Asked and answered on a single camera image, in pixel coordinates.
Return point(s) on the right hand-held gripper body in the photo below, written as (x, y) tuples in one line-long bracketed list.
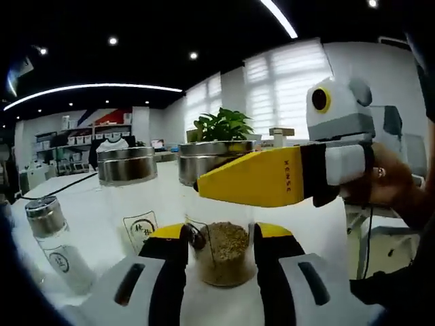
[(340, 112)]

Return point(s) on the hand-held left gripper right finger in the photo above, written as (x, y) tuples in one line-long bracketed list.
[(306, 295)]

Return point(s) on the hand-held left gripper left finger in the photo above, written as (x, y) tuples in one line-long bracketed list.
[(136, 292)]

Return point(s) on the tall seasoning bottle brown contents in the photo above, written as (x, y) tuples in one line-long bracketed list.
[(224, 251)]

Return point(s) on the short seasoning bottle white crystals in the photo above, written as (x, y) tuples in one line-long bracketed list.
[(51, 220)]

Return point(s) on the tall seasoning bottle white powder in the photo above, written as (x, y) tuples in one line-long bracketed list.
[(127, 169)]

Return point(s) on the person's right hand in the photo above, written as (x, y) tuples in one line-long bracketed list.
[(397, 190)]

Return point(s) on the white tall flask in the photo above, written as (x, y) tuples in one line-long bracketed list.
[(278, 140)]

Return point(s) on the flat cardboard box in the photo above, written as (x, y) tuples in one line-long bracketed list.
[(282, 131)]

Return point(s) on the dark hanging cloth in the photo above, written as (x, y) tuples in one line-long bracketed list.
[(392, 120)]

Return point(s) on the large window blind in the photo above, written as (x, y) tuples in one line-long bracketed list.
[(285, 85)]

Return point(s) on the green potted plant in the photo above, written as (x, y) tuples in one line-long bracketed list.
[(224, 125)]

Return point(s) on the brown paper bag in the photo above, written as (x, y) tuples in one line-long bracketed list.
[(193, 135)]

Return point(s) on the person's dark shirt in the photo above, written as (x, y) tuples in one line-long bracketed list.
[(394, 285)]

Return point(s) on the small window blind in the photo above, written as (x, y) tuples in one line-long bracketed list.
[(204, 102)]

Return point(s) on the laptop with pink screen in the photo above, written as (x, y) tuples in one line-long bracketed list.
[(158, 144)]

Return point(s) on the straight ceiling light strip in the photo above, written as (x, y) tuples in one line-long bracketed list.
[(280, 18)]

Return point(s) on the shelf with white bins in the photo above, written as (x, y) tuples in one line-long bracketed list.
[(78, 136)]

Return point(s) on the curved ceiling light strip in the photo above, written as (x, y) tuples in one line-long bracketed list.
[(102, 85)]

